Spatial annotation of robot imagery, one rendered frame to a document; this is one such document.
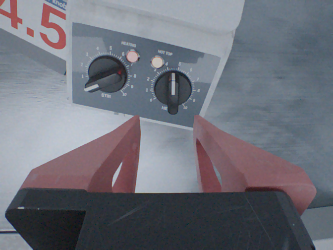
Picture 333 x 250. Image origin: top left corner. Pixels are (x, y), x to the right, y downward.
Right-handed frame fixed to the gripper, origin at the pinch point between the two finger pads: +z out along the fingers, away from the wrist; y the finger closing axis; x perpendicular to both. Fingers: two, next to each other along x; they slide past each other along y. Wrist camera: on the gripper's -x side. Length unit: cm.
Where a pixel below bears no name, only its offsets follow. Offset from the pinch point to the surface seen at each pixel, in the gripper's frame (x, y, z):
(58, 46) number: -1.8, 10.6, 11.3
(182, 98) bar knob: 1.5, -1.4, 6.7
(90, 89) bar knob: -0.1, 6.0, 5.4
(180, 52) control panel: -2.4, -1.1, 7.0
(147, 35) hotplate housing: -3.7, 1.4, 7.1
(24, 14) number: -4.9, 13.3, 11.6
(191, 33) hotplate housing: -3.8, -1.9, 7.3
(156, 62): -1.7, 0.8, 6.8
